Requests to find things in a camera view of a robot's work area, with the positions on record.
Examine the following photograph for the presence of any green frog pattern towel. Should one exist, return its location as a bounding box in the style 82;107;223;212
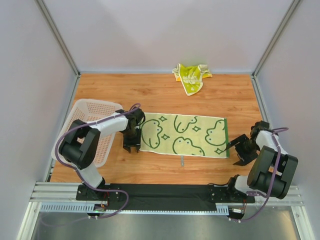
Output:
140;112;230;159

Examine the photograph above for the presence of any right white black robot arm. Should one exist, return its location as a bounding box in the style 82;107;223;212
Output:
209;120;298;203

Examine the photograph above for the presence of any aluminium frame post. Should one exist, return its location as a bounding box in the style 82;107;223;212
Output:
251;0;303;77
34;0;81;76

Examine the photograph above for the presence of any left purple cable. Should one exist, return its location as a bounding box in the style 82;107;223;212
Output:
39;102;141;227

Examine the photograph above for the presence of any white plastic basket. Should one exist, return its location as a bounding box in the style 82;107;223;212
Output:
58;98;123;168

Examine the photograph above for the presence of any crumpled yellow green towel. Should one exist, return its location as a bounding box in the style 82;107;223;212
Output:
172;63;213;96

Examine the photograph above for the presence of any right aluminium frame post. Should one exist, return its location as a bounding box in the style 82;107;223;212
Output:
251;0;303;77

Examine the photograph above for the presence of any aluminium front rail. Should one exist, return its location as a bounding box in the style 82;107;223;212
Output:
29;182;304;206

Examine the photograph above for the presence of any slotted grey cable duct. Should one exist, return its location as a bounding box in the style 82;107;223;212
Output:
39;202;229;216

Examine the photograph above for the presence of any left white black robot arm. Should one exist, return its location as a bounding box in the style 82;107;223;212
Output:
54;104;146;201

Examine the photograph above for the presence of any left aluminium frame post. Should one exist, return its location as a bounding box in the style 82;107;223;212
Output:
34;0;81;76

